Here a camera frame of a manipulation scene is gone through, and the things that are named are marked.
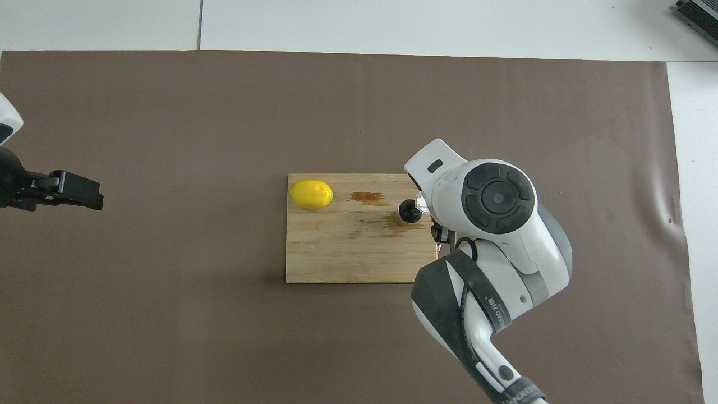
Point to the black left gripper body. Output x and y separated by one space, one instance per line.
11 179

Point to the wooden cutting board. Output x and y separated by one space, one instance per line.
336 252

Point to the grey ribbed electronic device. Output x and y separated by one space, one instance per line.
701 14

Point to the yellow lemon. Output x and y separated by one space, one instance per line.
311 194

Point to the brown paper table mat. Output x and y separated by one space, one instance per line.
224 336

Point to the clear crinkled glass cup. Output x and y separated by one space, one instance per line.
420 203

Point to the steel double jigger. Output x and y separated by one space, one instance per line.
408 212

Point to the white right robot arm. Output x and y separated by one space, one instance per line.
499 196

